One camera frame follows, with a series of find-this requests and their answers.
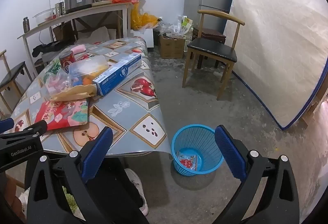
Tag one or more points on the red snack bag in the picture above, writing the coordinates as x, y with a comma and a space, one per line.
61, 113

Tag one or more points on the green white package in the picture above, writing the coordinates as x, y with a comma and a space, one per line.
185, 26

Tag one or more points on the yellow plastic bags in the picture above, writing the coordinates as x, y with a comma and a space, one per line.
143, 20

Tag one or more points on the blue toothpaste box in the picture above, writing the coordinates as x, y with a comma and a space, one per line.
115, 72

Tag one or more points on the pink sponge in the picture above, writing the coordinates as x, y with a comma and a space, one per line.
78, 49

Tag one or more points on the white mattress with blue edge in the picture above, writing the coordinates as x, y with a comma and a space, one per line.
276, 47

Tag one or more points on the pile of clear plastic bags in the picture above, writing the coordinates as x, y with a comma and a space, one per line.
169, 29

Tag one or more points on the red-print clear wrapper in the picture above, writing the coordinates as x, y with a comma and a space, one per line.
187, 161

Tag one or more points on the dark brown wooden stool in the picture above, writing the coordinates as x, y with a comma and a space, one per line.
212, 34

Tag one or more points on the black cloth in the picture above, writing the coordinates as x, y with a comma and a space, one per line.
48, 47

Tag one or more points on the brown paper bag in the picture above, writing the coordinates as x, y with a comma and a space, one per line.
74, 92

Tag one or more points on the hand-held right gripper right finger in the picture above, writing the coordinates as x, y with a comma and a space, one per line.
229, 152

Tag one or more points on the white cloth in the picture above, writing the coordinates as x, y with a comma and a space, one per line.
97, 33

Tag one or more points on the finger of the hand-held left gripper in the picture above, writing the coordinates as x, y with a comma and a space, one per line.
35, 127
6, 125

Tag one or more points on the steel thermos bottle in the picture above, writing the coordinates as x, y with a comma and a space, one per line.
25, 25

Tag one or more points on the green white fleece garment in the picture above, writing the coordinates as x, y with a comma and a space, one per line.
70, 201

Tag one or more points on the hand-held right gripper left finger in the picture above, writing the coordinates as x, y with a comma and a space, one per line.
98, 152

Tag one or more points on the brown cardboard box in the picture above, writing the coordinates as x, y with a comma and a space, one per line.
62, 33
170, 48

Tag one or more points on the red drink can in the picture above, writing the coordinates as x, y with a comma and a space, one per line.
67, 60

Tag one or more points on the clear plastic container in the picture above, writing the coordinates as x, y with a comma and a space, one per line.
87, 66

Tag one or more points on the clear glass bowl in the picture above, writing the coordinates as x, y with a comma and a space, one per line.
43, 17

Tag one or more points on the table with fruit-pattern cloth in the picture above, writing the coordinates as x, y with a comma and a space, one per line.
128, 111

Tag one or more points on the blue plastic wastebasket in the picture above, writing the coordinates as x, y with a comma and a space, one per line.
184, 136

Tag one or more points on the wooden chair with black seat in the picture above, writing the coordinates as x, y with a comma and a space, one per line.
14, 72
212, 51

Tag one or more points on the dark seasoning bottle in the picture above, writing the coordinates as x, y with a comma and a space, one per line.
59, 8

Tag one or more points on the person's white shoe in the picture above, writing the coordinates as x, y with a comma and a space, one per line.
139, 193

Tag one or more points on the crumpled clear plastic bag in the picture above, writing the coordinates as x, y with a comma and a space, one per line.
56, 83

